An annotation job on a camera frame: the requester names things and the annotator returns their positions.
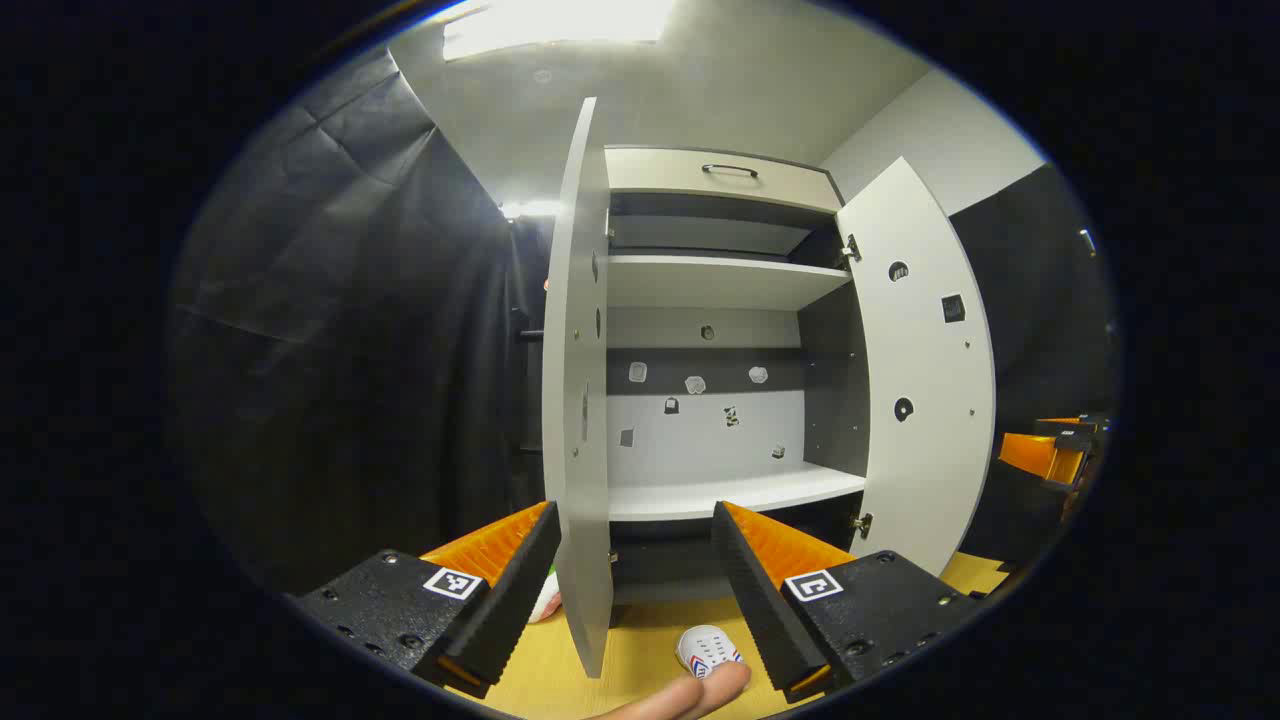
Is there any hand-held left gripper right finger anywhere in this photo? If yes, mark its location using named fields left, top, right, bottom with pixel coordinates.
left=710, top=500, right=986, bottom=704

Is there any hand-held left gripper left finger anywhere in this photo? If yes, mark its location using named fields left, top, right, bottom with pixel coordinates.
left=285, top=500, right=563, bottom=701

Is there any white cabinet door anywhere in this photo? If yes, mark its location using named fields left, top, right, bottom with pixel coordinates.
left=540, top=97, right=616, bottom=681
left=835, top=157, right=998, bottom=578

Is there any white shoe cabinet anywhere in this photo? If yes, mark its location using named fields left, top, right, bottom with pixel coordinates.
left=600, top=145, right=871, bottom=611

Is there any cream cabinet drawer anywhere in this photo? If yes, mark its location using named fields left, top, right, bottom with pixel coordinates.
left=605, top=147, right=843, bottom=213

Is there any black backdrop stand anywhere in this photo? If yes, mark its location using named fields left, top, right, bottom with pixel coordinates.
left=510, top=305, right=549, bottom=461

